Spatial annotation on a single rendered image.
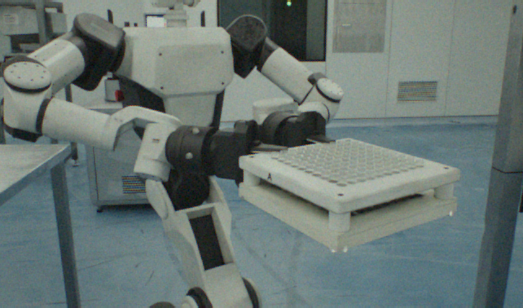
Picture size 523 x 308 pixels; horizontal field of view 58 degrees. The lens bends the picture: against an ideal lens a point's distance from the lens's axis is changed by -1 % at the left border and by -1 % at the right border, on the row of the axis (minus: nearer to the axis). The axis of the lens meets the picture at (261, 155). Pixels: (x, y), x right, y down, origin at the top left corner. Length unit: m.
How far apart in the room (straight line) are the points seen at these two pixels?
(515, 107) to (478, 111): 5.90
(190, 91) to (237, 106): 5.01
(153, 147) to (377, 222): 0.44
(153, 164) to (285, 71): 0.55
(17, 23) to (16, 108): 3.39
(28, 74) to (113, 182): 2.57
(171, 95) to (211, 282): 0.46
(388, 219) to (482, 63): 6.56
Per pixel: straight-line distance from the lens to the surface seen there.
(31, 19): 4.28
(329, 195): 0.61
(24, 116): 0.94
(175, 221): 1.22
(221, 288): 1.22
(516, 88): 1.37
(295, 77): 1.30
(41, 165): 1.56
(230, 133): 0.82
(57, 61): 1.05
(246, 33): 1.32
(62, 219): 1.82
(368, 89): 6.53
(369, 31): 6.43
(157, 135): 0.90
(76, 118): 0.91
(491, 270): 1.52
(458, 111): 7.12
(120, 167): 3.44
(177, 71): 1.17
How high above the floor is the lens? 1.28
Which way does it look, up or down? 15 degrees down
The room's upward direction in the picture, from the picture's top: straight up
